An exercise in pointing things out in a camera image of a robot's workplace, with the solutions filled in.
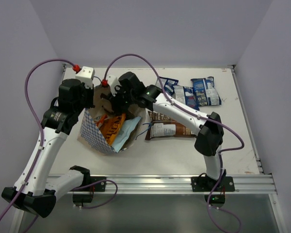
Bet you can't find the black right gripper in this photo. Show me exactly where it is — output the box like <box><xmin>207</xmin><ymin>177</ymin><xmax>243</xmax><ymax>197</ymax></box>
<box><xmin>106</xmin><ymin>85</ymin><xmax>136</xmax><ymax>113</ymax></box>

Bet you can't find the blue white snack packet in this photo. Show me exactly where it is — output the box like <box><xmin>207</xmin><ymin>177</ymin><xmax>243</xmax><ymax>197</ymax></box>
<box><xmin>160</xmin><ymin>77</ymin><xmax>179</xmax><ymax>96</ymax></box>

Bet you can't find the checkered blue paper bag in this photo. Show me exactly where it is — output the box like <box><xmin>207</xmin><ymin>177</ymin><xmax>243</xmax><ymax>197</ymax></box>
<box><xmin>78</xmin><ymin>85</ymin><xmax>146</xmax><ymax>155</ymax></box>

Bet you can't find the orange snack packet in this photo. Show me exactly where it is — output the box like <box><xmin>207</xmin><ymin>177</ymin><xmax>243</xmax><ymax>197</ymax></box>
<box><xmin>100</xmin><ymin>113</ymin><xmax>126</xmax><ymax>146</ymax></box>

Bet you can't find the dark brown kettle chips bag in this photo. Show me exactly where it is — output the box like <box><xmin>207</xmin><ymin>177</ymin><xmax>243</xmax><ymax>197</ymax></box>
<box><xmin>145</xmin><ymin>111</ymin><xmax>195</xmax><ymax>141</ymax></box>

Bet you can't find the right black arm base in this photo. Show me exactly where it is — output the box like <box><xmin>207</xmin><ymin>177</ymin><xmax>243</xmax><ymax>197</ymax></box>
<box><xmin>191</xmin><ymin>172</ymin><xmax>235</xmax><ymax>208</ymax></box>

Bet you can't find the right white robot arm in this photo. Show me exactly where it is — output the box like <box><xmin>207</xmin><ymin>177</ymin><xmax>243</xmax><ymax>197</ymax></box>
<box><xmin>101</xmin><ymin>72</ymin><xmax>224</xmax><ymax>191</ymax></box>

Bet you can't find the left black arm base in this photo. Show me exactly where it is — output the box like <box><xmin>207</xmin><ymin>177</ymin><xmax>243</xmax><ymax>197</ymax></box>
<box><xmin>72</xmin><ymin>176</ymin><xmax>107</xmax><ymax>206</ymax></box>

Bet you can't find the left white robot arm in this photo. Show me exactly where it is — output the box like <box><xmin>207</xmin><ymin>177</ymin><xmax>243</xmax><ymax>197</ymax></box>
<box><xmin>1</xmin><ymin>79</ymin><xmax>94</xmax><ymax>218</ymax></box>

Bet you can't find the light blue snack packet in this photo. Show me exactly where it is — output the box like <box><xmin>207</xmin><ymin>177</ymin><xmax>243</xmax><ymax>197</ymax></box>
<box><xmin>112</xmin><ymin>116</ymin><xmax>141</xmax><ymax>153</ymax></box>

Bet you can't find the small orange white packet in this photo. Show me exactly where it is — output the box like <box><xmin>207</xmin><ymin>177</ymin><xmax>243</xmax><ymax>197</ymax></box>
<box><xmin>94</xmin><ymin>114</ymin><xmax>108</xmax><ymax>128</ymax></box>

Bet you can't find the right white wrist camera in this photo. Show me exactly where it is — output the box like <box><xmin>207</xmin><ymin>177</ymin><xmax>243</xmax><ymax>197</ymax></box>
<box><xmin>101</xmin><ymin>75</ymin><xmax>120</xmax><ymax>96</ymax></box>

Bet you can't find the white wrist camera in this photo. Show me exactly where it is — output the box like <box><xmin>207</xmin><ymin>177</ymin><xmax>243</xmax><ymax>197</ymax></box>
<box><xmin>75</xmin><ymin>66</ymin><xmax>95</xmax><ymax>86</ymax></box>
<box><xmin>101</xmin><ymin>75</ymin><xmax>120</xmax><ymax>96</ymax></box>

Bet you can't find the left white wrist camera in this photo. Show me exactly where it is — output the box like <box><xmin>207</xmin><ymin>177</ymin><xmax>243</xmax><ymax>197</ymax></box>
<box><xmin>75</xmin><ymin>66</ymin><xmax>95</xmax><ymax>86</ymax></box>

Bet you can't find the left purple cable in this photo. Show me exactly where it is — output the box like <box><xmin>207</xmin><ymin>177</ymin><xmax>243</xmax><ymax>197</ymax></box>
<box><xmin>0</xmin><ymin>58</ymin><xmax>80</xmax><ymax>233</ymax></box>

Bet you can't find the aluminium front rail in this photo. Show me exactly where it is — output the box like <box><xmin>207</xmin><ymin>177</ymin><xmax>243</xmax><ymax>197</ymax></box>
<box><xmin>91</xmin><ymin>175</ymin><xmax>277</xmax><ymax>195</ymax></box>

